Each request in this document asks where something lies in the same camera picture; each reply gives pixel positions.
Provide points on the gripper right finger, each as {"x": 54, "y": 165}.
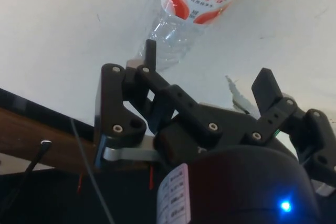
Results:
{"x": 267, "y": 95}

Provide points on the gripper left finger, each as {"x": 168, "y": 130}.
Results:
{"x": 118, "y": 98}

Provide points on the clear plastic bottle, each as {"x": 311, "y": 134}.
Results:
{"x": 199, "y": 1}

